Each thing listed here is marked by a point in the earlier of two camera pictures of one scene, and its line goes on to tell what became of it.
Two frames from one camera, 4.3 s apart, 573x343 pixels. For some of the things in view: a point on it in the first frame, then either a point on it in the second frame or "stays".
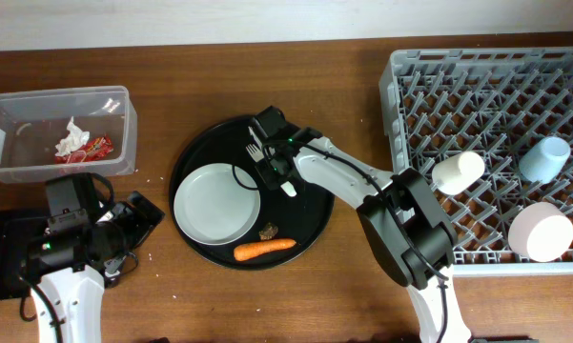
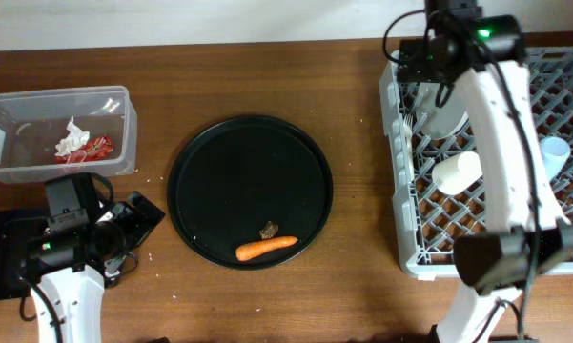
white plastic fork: (257, 155) → (408, 127)
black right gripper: (269, 176) → (412, 65)
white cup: (457, 173) stays
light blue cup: (542, 161) stays
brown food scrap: (268, 232) stays
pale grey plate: (211, 209) → (439, 122)
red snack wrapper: (95, 149) stays
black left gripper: (137, 223) stays
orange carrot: (250, 251) stays
